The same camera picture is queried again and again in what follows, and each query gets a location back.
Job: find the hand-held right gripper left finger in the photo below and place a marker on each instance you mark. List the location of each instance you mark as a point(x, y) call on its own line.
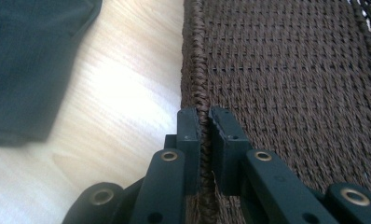
point(188, 149)

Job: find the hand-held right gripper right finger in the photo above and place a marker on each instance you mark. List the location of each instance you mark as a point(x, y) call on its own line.
point(230, 155)

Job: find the brown wicker basket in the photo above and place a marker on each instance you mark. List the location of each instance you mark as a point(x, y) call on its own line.
point(283, 77)

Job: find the black skirt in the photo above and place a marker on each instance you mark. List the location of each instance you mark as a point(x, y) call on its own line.
point(28, 62)

